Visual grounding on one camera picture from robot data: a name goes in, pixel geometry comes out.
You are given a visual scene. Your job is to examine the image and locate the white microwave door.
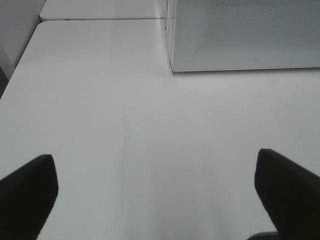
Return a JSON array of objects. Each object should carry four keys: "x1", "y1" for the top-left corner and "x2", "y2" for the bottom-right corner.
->
[{"x1": 167, "y1": 0, "x2": 320, "y2": 72}]

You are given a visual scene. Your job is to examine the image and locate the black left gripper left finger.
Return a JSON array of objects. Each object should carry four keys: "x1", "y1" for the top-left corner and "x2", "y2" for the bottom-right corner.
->
[{"x1": 0, "y1": 154, "x2": 59, "y2": 240}]

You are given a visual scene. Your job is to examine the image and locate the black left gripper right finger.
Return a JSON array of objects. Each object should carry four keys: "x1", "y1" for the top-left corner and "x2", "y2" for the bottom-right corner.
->
[{"x1": 254, "y1": 149, "x2": 320, "y2": 240}]

